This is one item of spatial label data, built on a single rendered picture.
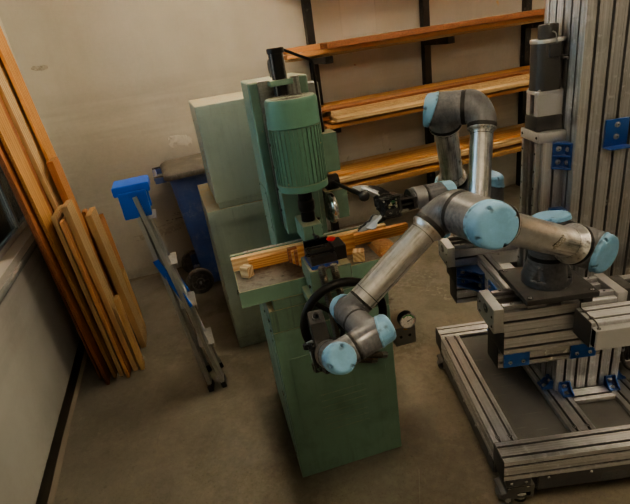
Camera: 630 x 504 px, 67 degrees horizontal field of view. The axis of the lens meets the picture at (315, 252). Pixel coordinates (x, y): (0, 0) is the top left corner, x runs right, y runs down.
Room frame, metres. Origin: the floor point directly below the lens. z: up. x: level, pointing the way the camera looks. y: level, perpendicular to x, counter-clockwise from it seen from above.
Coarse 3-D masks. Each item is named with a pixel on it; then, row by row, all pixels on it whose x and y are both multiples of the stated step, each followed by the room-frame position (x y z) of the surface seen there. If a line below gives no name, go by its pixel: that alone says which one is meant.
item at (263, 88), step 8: (296, 80) 1.80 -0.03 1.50; (264, 88) 1.78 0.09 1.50; (272, 88) 1.79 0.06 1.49; (296, 88) 1.80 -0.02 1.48; (264, 96) 1.78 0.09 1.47; (272, 96) 1.78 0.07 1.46; (264, 112) 1.78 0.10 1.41; (264, 120) 1.78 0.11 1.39; (272, 160) 1.78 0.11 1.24; (272, 168) 1.78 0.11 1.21; (280, 208) 1.78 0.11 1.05
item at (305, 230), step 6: (300, 216) 1.69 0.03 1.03; (300, 222) 1.62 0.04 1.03; (306, 222) 1.62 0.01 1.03; (312, 222) 1.61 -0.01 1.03; (318, 222) 1.60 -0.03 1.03; (300, 228) 1.62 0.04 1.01; (306, 228) 1.57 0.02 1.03; (312, 228) 1.58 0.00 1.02; (318, 228) 1.58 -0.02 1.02; (300, 234) 1.64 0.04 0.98; (306, 234) 1.57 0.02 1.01; (318, 234) 1.58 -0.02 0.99; (306, 240) 1.57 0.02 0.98
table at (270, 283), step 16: (352, 256) 1.56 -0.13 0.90; (368, 256) 1.54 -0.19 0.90; (256, 272) 1.55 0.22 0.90; (272, 272) 1.53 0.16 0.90; (288, 272) 1.51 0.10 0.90; (352, 272) 1.48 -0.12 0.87; (240, 288) 1.44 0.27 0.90; (256, 288) 1.42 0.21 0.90; (272, 288) 1.43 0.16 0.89; (288, 288) 1.44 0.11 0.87; (304, 288) 1.43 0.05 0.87; (352, 288) 1.38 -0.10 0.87; (256, 304) 1.42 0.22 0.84
